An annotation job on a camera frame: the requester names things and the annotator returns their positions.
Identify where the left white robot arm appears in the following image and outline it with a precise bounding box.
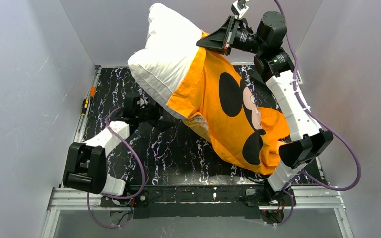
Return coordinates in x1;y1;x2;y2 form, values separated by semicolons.
63;94;174;200

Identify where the aluminium frame rail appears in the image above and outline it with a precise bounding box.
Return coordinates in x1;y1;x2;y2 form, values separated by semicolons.
40;186;354;238

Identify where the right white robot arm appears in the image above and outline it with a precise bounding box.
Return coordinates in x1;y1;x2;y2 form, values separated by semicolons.
196;11;333;194

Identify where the black cable loop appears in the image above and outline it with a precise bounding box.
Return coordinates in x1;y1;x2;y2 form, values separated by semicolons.
243;171;268;184

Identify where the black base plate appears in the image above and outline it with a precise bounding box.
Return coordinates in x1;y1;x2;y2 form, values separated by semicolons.
101;184;296;219

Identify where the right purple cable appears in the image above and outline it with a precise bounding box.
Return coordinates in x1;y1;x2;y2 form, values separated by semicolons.
272;0;362;227

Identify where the orange printed pillowcase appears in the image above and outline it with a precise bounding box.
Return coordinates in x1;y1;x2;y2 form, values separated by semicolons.
166;47;290;175

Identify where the white pillow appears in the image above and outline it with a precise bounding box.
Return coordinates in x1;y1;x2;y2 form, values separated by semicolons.
128;3;202;119

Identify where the yellow handled screwdriver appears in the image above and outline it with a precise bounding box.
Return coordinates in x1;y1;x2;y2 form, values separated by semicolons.
81;86;96;116

